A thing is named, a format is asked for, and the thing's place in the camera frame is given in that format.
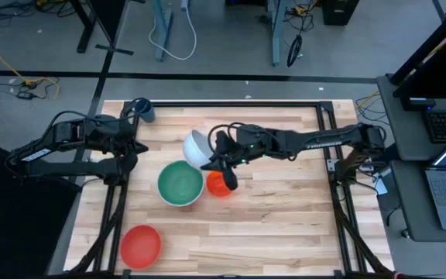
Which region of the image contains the white floor cable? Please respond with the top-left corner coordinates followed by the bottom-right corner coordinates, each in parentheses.
top-left (147, 0), bottom-right (198, 62)

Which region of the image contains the black table frame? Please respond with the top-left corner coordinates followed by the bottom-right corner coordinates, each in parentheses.
top-left (66, 99), bottom-right (396, 279)

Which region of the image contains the white bowl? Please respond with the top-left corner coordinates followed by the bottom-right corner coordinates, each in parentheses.
top-left (183, 129), bottom-right (215, 171)

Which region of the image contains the blue-grey desk leg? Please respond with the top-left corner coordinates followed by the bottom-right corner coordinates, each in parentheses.
top-left (151, 0), bottom-right (175, 63)
top-left (268, 0), bottom-right (287, 67)

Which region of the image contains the green bowl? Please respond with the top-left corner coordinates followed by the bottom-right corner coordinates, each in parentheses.
top-left (158, 161), bottom-right (204, 205)

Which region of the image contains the coiled black cable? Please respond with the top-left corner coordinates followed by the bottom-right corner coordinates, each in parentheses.
top-left (286, 33), bottom-right (304, 69)

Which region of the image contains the wide red bowl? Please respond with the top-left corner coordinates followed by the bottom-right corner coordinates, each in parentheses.
top-left (119, 224), bottom-right (163, 270)

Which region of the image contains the black floor stand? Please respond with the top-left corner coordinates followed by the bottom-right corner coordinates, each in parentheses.
top-left (67, 0), bottom-right (135, 57)

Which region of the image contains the small red bowl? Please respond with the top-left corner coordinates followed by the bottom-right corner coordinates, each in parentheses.
top-left (205, 170), bottom-right (234, 198)

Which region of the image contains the grey side desk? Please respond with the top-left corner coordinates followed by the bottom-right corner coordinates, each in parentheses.
top-left (375, 73), bottom-right (446, 243)

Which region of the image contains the small black device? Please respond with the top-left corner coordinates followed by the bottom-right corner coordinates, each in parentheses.
top-left (400, 96), bottom-right (437, 112)

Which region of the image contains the white paper tag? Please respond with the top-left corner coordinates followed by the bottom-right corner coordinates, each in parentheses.
top-left (372, 176), bottom-right (389, 196)

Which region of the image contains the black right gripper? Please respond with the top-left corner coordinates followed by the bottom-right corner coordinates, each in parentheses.
top-left (201, 130), bottom-right (243, 191)

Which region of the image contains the large black monitor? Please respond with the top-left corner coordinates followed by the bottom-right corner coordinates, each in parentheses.
top-left (387, 0), bottom-right (446, 100)

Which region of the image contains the black computer tower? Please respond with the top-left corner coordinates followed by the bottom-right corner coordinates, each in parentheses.
top-left (321, 0), bottom-right (361, 26)

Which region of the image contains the blue cup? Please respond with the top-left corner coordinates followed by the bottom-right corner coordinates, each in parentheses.
top-left (133, 98), bottom-right (156, 124)

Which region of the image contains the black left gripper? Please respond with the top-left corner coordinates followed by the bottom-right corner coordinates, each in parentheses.
top-left (118, 115), bottom-right (149, 174)

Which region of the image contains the pale notched-rim bowl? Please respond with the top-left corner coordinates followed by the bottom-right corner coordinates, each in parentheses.
top-left (156, 160), bottom-right (206, 208)

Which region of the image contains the black floor mat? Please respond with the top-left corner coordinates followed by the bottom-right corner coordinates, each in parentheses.
top-left (0, 135), bottom-right (83, 279)

